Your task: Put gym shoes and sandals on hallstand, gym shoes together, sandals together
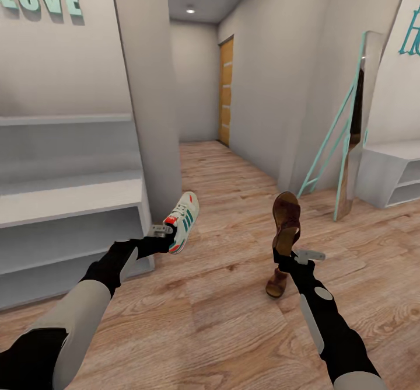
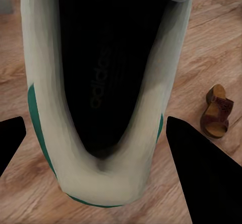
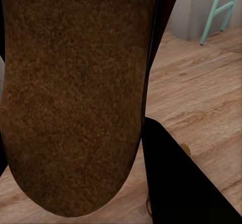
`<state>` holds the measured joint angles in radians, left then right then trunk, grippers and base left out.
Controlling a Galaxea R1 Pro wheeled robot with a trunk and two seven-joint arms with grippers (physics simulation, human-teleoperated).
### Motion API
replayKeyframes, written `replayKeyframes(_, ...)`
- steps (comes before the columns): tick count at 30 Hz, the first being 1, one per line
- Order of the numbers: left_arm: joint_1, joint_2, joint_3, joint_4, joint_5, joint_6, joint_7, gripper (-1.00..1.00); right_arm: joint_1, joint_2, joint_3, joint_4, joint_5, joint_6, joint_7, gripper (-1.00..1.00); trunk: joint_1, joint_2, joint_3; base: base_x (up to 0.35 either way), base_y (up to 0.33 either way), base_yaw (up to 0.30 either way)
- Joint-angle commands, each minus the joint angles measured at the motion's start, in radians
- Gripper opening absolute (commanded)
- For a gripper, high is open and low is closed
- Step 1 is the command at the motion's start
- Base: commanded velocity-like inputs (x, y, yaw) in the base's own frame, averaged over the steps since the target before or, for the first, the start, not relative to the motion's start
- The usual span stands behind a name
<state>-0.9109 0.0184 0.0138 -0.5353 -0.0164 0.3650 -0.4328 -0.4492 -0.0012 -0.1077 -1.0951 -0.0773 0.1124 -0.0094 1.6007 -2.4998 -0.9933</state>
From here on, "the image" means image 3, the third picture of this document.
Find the standing mirror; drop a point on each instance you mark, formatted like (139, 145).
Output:
(214, 12)

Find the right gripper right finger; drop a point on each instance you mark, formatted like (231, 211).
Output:
(180, 193)

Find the sandal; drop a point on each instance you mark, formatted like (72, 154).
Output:
(73, 104)
(186, 148)

